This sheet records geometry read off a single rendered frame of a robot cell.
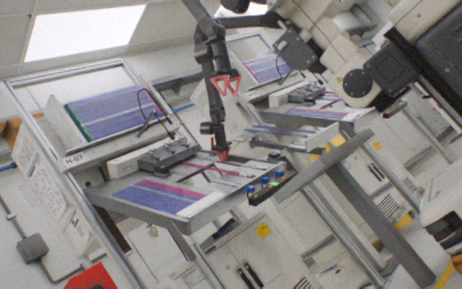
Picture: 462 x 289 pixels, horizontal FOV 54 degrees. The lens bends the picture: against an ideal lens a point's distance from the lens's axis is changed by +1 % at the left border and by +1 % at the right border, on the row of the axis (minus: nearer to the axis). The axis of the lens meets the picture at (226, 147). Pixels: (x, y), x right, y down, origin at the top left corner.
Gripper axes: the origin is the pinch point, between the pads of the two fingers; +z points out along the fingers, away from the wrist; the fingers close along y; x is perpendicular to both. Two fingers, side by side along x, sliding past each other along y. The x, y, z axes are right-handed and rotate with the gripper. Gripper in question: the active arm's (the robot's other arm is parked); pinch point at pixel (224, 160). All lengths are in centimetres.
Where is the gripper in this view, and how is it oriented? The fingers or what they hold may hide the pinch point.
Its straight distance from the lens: 234.8
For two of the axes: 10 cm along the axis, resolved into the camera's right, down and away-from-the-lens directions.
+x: 7.7, 1.1, -6.3
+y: -6.3, 3.5, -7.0
